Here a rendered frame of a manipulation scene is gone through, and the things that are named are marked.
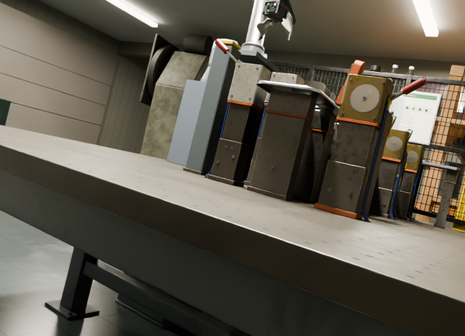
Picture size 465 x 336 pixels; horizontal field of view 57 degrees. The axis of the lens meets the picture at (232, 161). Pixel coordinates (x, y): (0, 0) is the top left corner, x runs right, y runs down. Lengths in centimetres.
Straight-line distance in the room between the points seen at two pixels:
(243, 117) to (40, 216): 69
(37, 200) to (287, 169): 64
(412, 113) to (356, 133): 169
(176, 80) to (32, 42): 321
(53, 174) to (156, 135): 605
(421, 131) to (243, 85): 168
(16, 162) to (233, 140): 68
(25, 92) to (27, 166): 815
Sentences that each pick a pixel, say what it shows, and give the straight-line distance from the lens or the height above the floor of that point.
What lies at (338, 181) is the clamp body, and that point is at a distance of 112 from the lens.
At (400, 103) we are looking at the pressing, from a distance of 254.
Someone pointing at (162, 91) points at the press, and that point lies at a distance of 675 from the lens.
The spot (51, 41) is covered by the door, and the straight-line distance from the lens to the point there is 911.
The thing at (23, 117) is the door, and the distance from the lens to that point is 891.
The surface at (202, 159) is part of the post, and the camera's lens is 141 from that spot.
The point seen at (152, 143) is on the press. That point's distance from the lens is 672.
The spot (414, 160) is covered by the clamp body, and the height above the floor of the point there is 98.
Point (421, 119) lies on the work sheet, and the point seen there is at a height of 129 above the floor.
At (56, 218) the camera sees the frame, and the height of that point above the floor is 61.
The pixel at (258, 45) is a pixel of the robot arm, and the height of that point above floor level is 134.
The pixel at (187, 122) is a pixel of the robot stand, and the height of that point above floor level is 90.
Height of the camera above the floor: 76
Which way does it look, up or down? level
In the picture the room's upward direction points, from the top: 14 degrees clockwise
